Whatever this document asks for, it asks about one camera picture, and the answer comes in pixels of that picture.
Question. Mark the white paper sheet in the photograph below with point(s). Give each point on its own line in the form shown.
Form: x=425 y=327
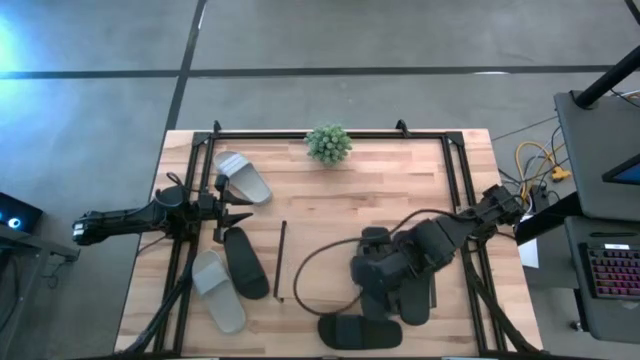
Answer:
x=529 y=255

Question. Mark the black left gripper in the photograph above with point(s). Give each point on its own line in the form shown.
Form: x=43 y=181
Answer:
x=210 y=207

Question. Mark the grey rubber slide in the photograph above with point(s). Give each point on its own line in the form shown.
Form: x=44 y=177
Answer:
x=220 y=300
x=247 y=182

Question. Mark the grey side table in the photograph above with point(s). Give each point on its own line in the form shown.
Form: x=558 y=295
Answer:
x=30 y=245

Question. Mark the black aluminium table frame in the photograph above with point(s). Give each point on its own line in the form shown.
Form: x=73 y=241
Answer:
x=250 y=135

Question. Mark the black diagonal beam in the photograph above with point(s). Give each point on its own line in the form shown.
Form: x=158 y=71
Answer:
x=547 y=220

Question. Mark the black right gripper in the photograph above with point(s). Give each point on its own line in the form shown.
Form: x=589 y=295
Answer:
x=380 y=272

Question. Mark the black pole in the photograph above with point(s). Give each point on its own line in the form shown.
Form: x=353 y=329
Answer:
x=605 y=80

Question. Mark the black rubber slide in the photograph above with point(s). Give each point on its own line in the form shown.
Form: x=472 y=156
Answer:
x=245 y=265
x=360 y=331
x=376 y=235
x=416 y=310

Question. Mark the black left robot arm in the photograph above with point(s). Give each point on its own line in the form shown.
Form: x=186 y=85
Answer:
x=120 y=222

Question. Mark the grey desk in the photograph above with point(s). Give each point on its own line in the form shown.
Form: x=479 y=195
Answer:
x=595 y=140

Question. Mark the black monitor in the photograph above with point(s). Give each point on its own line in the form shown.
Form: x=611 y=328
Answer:
x=627 y=174

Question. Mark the green plant in white pot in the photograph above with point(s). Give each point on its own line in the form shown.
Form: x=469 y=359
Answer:
x=327 y=145

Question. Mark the backlit black keyboard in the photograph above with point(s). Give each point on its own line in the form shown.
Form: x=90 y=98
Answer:
x=612 y=272

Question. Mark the black device with blue light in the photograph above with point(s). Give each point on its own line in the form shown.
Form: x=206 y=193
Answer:
x=22 y=212

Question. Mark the wooden shelf with black legs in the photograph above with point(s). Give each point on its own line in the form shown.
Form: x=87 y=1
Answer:
x=325 y=280

